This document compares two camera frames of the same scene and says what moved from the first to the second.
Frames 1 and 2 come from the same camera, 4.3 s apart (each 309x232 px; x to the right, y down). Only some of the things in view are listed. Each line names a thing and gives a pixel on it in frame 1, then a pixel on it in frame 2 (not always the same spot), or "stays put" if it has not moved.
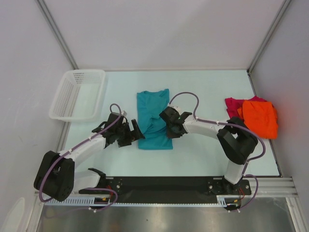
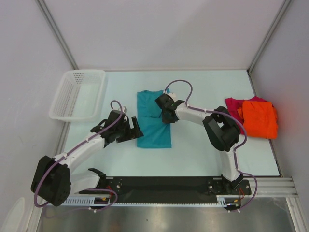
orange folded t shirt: (260, 118) stays put
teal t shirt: (151, 124) stays put
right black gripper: (170, 135) → (165, 120)
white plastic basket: (79, 96) stays put
